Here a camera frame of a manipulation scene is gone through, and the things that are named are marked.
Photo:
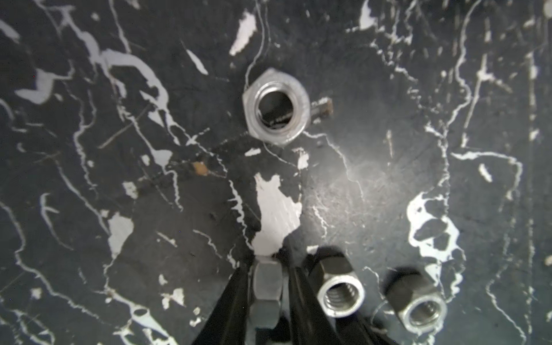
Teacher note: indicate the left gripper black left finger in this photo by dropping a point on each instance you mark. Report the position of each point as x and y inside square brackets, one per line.
[227, 323]

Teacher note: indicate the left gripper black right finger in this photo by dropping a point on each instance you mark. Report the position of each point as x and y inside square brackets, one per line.
[308, 322]

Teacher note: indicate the steel hex nut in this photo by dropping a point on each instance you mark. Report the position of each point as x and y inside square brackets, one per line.
[337, 287]
[276, 108]
[266, 290]
[417, 303]

